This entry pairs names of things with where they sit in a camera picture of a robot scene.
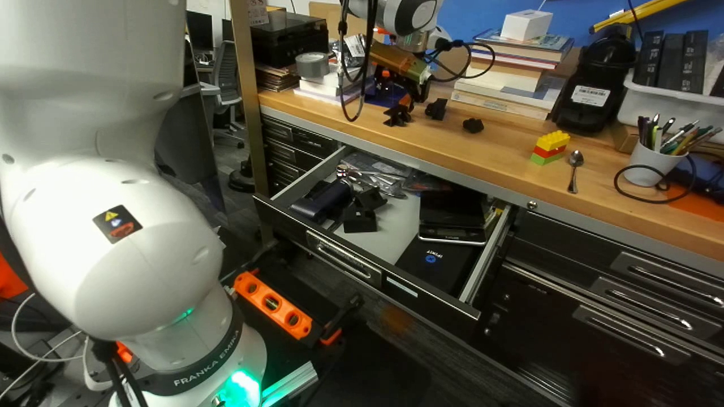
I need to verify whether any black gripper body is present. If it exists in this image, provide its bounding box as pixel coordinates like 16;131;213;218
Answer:
390;78;422;104

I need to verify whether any black box bracket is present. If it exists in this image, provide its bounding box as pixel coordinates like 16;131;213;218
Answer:
424;98;452;123

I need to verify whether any grey drawer cabinet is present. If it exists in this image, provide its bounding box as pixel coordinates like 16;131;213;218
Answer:
258;112;352;200
482;202;724;407

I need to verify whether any grey metal drawer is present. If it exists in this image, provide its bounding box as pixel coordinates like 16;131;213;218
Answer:
252;143;517;345

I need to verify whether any blue hex key stand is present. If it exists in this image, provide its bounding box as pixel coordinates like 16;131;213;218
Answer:
363;72;396;107

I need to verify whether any clear plastic parts bag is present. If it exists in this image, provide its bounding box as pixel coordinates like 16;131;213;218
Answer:
331;151;426;202

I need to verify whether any lilac flat board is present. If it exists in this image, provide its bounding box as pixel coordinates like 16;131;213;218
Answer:
295;86;371;109

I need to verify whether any crumpled silver foil bag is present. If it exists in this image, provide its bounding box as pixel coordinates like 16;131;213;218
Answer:
331;31;374;68

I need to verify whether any thick hardcover book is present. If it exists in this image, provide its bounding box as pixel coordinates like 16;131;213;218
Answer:
451;78;556;112
460;63;562;98

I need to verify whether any brown cardboard sheet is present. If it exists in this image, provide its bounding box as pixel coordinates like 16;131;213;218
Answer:
306;0;357;40

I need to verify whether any thin hardcover book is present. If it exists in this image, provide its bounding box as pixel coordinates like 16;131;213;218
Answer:
466;45;568;74
474;31;578;57

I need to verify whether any stack of flat boards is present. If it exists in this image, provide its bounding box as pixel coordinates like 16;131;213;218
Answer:
253;63;302;95

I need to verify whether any black printer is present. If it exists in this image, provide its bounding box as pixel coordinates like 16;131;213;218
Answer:
249;9;331;71

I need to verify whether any small white box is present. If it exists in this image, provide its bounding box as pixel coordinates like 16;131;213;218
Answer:
500;8;555;45

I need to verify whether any black box blue logo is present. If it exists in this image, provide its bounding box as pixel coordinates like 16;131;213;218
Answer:
393;234;482;299

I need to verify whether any office chair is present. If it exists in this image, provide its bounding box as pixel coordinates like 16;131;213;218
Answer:
201;40;249;155

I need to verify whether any metal spoon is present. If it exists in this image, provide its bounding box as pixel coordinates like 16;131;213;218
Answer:
566;147;588;196

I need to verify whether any black pouch white label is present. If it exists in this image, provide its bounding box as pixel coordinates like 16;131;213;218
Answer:
546;29;639;139

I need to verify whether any black desk monitor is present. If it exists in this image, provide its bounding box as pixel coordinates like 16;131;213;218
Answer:
186;9;217;57

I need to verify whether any black orange clamp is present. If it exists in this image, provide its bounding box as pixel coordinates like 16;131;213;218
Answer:
320;291;366;350

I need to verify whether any orange spirit level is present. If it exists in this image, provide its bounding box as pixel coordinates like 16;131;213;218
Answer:
232;270;316;342

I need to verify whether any black rectangular block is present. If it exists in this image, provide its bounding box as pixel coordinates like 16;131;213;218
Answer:
656;29;687;91
681;29;710;95
632;29;665;86

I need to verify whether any yellow bar tool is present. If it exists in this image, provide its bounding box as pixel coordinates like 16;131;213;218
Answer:
588;0;691;36

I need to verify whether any white pen cup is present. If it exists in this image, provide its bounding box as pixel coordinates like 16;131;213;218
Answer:
625;140;686;190

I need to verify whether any white plastic bin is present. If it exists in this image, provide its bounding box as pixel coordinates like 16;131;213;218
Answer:
616;71;724;131

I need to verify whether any green pen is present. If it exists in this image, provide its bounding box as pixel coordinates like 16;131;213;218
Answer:
663;128;700;156

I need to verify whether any blue flat object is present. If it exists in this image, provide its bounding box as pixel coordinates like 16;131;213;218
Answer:
686;151;724;195

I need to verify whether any small orange connector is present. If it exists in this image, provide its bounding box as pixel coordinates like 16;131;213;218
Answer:
111;342;138;368

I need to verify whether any orange floor object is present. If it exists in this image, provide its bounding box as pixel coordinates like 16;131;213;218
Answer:
0;254;31;304

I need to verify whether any gold wrist camera bar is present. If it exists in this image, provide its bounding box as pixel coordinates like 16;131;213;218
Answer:
366;40;434;86

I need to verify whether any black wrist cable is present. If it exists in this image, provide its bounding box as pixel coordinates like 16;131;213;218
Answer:
430;39;497;86

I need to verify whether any black cable silver sleeve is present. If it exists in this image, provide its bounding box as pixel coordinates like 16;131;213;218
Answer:
338;0;380;124

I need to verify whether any grey duct tape roll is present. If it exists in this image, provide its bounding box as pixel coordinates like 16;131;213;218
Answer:
295;52;333;82

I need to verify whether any blue wall board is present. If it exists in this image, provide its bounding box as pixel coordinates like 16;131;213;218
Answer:
437;0;724;50

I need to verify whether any black plastic bracket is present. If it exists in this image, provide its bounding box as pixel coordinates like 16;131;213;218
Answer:
342;208;380;235

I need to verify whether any black cable loop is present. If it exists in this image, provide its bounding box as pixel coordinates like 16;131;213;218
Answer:
612;159;702;206

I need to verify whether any white floor cable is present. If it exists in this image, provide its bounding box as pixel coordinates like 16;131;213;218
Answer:
8;291;89;398

